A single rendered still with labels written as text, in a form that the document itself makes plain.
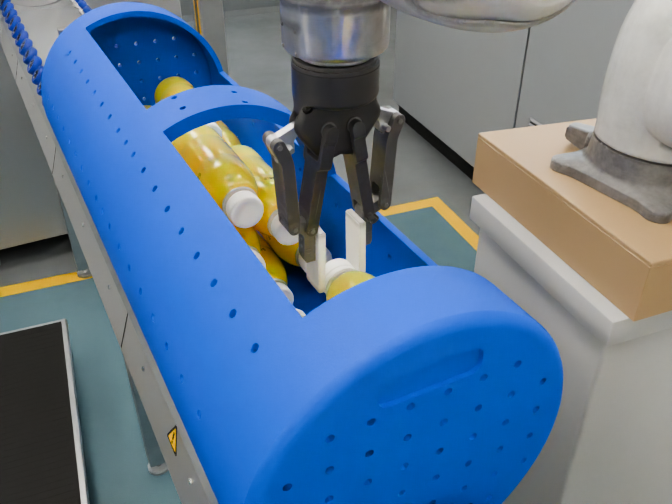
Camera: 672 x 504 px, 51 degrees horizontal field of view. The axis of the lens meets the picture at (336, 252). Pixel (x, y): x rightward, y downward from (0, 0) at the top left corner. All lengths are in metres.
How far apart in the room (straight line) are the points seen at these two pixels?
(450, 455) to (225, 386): 0.18
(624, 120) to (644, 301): 0.22
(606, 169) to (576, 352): 0.24
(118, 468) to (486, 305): 1.63
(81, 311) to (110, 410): 0.50
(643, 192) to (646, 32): 0.19
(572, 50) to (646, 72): 1.64
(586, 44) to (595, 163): 1.53
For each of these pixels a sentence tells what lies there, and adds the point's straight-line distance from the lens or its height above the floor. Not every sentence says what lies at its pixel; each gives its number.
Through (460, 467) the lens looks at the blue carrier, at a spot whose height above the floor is 1.08.
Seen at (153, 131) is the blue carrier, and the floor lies 1.22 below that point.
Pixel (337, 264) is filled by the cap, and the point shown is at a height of 1.12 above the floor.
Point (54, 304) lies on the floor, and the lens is 2.63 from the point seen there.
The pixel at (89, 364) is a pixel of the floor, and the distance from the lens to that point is 2.35.
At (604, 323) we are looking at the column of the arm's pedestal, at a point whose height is 0.99.
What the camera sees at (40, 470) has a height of 0.15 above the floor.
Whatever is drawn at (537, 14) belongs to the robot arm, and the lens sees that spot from 0.40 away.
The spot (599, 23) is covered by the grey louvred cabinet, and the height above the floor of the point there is 0.88.
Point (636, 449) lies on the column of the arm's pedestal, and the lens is 1.16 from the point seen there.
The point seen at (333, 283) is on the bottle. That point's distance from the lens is 0.68.
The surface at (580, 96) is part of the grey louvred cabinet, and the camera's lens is 2.52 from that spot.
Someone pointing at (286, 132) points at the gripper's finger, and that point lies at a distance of 0.61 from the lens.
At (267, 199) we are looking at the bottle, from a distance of 0.82.
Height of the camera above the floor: 1.53
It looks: 34 degrees down
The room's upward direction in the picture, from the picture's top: straight up
